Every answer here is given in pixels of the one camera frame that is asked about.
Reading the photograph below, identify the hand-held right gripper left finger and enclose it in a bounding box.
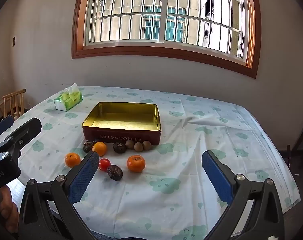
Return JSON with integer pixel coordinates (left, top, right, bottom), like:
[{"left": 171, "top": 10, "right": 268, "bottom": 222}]
[{"left": 18, "top": 151, "right": 101, "bottom": 240}]

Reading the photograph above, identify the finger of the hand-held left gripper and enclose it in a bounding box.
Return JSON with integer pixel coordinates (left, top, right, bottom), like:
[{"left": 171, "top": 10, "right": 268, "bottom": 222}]
[
  {"left": 0, "top": 116, "right": 14, "bottom": 142},
  {"left": 0, "top": 117, "right": 42, "bottom": 160}
]

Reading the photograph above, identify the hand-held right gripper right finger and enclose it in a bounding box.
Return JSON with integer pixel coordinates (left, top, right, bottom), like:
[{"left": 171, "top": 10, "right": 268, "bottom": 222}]
[{"left": 201, "top": 150, "right": 285, "bottom": 240}]

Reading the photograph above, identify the orange mandarin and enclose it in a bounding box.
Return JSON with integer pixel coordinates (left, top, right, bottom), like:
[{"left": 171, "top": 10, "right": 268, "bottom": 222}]
[
  {"left": 92, "top": 142, "right": 108, "bottom": 157},
  {"left": 127, "top": 155, "right": 146, "bottom": 173},
  {"left": 65, "top": 152, "right": 81, "bottom": 168}
]

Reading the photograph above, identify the red cherry tomato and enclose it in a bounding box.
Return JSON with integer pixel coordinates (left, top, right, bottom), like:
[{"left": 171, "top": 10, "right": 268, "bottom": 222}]
[{"left": 99, "top": 158, "right": 111, "bottom": 171}]

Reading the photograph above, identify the dark red tin box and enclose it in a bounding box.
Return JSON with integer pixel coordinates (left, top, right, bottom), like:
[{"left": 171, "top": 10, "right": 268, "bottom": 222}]
[{"left": 82, "top": 102, "right": 162, "bottom": 146}]

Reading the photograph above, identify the person's left hand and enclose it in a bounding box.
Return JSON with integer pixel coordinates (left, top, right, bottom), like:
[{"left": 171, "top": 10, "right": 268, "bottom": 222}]
[{"left": 0, "top": 187, "right": 20, "bottom": 233}]

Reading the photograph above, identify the wooden chair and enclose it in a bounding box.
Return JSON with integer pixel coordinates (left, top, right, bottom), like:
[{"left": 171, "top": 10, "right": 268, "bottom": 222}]
[{"left": 0, "top": 89, "right": 26, "bottom": 120}]

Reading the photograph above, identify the cloud print tablecloth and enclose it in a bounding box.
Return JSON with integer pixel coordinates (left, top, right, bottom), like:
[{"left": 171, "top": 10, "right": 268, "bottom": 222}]
[{"left": 5, "top": 86, "right": 301, "bottom": 240}]

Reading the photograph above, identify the green tissue pack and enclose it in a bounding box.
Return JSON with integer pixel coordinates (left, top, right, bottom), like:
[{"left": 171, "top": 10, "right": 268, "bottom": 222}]
[{"left": 54, "top": 83, "right": 83, "bottom": 111}]

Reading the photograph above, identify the barred window with brown frame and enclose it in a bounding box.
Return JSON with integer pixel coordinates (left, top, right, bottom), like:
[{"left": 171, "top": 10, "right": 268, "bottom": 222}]
[{"left": 72, "top": 0, "right": 262, "bottom": 79}]

